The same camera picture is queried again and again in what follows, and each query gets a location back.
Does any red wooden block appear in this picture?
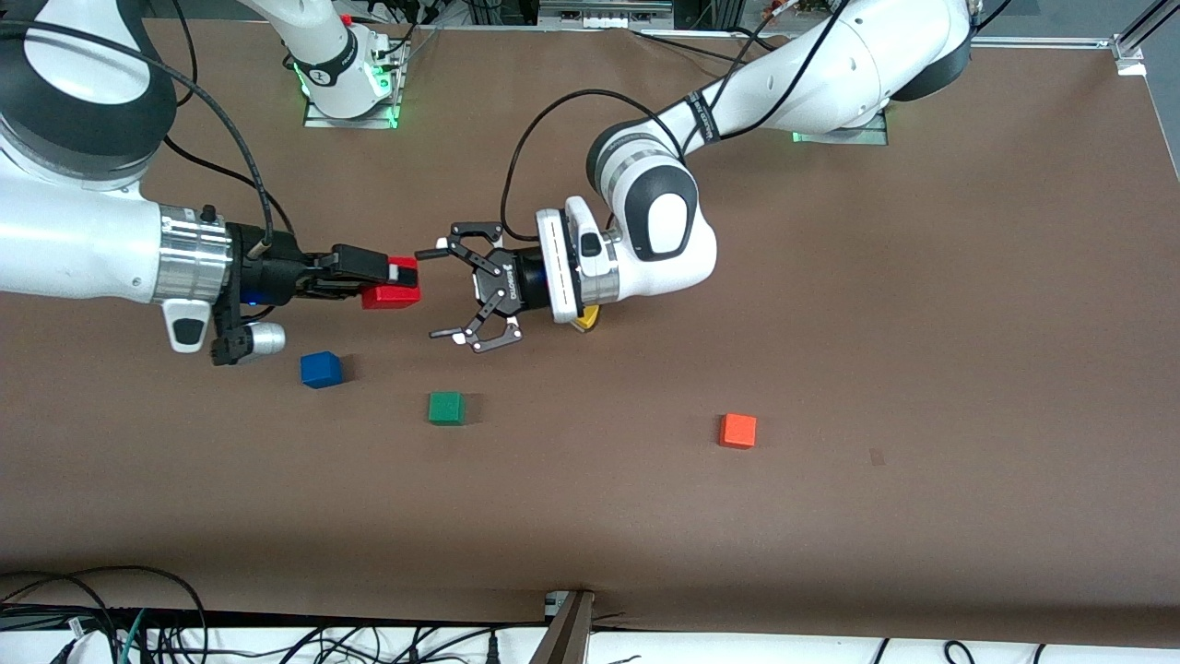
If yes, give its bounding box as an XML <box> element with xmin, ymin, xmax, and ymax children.
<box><xmin>361</xmin><ymin>256</ymin><xmax>422</xmax><ymax>310</ymax></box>

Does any blue wooden block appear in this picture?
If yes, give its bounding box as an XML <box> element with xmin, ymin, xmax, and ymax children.
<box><xmin>300</xmin><ymin>350</ymin><xmax>343</xmax><ymax>390</ymax></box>

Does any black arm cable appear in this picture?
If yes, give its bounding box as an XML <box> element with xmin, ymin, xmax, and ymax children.
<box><xmin>0</xmin><ymin>0</ymin><xmax>296</xmax><ymax>250</ymax></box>
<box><xmin>501</xmin><ymin>0</ymin><xmax>831</xmax><ymax>218</ymax></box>

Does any aluminium cell frame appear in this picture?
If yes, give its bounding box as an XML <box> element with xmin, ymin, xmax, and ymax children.
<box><xmin>539</xmin><ymin>0</ymin><xmax>1180</xmax><ymax>77</ymax></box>

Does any black base cable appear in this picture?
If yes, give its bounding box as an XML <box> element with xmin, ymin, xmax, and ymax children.
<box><xmin>634</xmin><ymin>28</ymin><xmax>738</xmax><ymax>58</ymax></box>

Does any looping black desk cable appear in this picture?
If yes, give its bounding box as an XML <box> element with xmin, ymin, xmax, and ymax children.
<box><xmin>0</xmin><ymin>564</ymin><xmax>208</xmax><ymax>664</ymax></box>

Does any green desk cable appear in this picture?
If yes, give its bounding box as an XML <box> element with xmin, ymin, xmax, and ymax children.
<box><xmin>118</xmin><ymin>609</ymin><xmax>148</xmax><ymax>664</ymax></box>

